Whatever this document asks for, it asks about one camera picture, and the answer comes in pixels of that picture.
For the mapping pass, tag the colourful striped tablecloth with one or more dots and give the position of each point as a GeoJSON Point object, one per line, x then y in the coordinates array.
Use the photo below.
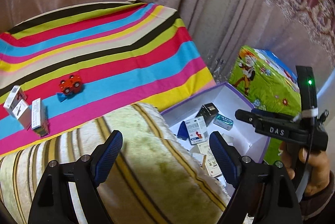
{"type": "Point", "coordinates": [124, 52]}

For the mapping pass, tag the white narrow text box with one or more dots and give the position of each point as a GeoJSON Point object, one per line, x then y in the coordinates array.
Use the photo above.
{"type": "Point", "coordinates": [39, 121]}

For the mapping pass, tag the person's right hand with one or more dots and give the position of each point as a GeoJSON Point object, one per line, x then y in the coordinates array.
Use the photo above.
{"type": "Point", "coordinates": [320, 173]}

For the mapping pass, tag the beige printed box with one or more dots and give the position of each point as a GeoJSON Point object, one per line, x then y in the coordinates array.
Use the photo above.
{"type": "Point", "coordinates": [210, 162]}

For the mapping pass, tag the white blue red medicine box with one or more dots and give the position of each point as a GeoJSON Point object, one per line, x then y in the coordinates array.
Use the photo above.
{"type": "Point", "coordinates": [197, 130]}

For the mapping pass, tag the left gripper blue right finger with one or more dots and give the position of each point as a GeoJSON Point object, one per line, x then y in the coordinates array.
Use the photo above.
{"type": "Point", "coordinates": [227, 158]}

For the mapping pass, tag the red toy car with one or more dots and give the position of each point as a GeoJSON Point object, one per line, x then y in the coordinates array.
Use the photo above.
{"type": "Point", "coordinates": [72, 85]}

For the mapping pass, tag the white barcode medicine box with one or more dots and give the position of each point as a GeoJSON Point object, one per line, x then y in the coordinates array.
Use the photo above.
{"type": "Point", "coordinates": [15, 96]}

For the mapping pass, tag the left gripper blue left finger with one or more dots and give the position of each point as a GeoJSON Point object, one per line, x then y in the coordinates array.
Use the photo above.
{"type": "Point", "coordinates": [105, 156]}

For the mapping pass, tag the black gold box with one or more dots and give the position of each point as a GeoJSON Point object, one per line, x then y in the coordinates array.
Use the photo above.
{"type": "Point", "coordinates": [208, 112]}

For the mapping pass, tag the teal small box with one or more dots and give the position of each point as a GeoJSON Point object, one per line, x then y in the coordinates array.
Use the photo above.
{"type": "Point", "coordinates": [223, 122]}

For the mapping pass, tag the blue plastic piece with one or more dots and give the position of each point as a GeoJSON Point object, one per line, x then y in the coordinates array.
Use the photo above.
{"type": "Point", "coordinates": [61, 97]}

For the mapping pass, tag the green cartoon box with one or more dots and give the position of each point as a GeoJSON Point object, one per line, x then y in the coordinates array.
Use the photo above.
{"type": "Point", "coordinates": [266, 81]}

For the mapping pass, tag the white saxophone box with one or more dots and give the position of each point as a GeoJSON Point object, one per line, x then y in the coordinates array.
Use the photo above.
{"type": "Point", "coordinates": [22, 112]}

